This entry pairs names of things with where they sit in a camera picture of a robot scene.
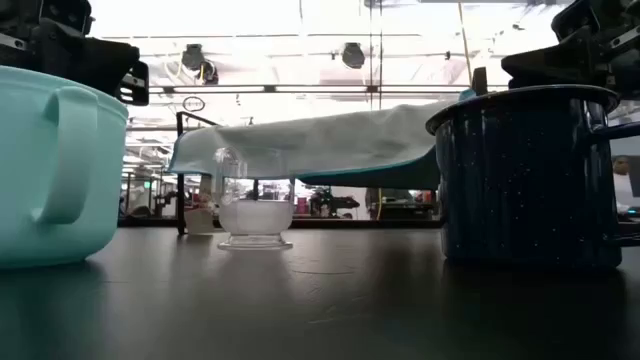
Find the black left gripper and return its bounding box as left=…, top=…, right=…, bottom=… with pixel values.
left=0, top=0, right=150, bottom=107

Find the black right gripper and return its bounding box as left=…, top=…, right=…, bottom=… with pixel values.
left=472, top=0, right=640, bottom=99

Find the dark blue speckled enamel mug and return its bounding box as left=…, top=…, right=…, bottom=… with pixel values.
left=425, top=83, right=640, bottom=271

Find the clear plastic cup with handle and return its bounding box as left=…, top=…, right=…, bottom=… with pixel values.
left=212, top=146, right=296, bottom=252

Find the oval hanging sign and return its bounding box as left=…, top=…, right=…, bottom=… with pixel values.
left=181, top=95, right=207, bottom=113

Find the thin dark vertical pole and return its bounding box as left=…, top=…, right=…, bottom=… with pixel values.
left=368, top=0, right=384, bottom=111

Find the white tapered container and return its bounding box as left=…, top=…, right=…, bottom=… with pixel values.
left=183, top=174, right=217, bottom=236

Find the light blue cloth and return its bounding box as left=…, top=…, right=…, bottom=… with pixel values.
left=167, top=88, right=479, bottom=191

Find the black background robot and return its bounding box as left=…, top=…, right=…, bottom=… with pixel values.
left=308, top=185, right=361, bottom=220

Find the tan hanging cable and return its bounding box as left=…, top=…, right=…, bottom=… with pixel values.
left=457, top=0, right=474, bottom=86

